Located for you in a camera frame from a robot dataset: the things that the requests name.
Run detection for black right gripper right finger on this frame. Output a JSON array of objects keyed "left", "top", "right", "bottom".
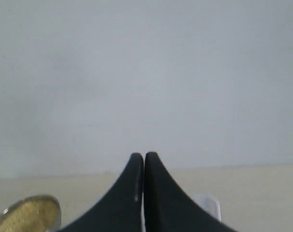
[{"left": 144, "top": 152, "right": 234, "bottom": 232}]

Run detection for steel bowl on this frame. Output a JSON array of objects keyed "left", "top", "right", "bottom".
[{"left": 0, "top": 194, "right": 62, "bottom": 232}]

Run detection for yellow millet grains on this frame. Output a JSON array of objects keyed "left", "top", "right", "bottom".
[{"left": 0, "top": 200, "right": 59, "bottom": 232}]

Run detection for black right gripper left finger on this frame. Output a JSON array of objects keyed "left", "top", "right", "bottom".
[{"left": 61, "top": 153, "right": 144, "bottom": 232}]

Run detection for white rectangular plastic tray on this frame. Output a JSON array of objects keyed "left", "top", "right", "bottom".
[{"left": 140, "top": 193, "right": 222, "bottom": 232}]

